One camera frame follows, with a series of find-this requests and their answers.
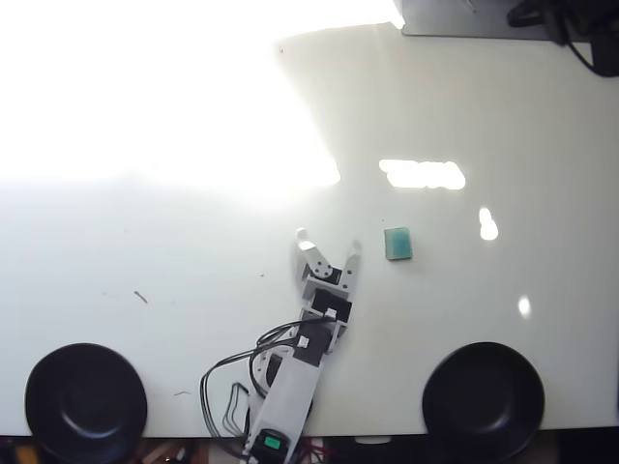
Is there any black round bowl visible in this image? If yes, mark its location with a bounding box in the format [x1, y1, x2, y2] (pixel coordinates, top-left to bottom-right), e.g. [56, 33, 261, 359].
[23, 342, 149, 463]
[421, 341, 546, 463]

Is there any black servo cable loop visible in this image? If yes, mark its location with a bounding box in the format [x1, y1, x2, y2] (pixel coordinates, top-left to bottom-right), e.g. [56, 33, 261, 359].
[249, 316, 335, 388]

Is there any black base cable bundle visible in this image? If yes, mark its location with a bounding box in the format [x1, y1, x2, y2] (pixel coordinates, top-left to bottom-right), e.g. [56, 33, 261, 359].
[199, 345, 272, 458]

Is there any blue cube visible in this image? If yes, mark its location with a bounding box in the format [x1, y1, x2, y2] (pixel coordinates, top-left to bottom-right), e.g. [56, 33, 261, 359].
[383, 225, 414, 263]

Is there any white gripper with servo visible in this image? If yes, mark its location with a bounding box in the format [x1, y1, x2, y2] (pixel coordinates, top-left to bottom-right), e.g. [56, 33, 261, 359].
[295, 227, 364, 303]

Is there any black power cable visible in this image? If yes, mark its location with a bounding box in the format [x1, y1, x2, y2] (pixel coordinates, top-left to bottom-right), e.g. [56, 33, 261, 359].
[563, 39, 597, 72]

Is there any black block device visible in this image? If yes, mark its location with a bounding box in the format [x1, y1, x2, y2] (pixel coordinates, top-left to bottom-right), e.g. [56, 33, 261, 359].
[587, 0, 619, 78]

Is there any black clamp device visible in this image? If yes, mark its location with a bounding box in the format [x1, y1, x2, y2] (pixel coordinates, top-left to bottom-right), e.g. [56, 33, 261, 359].
[506, 0, 571, 47]

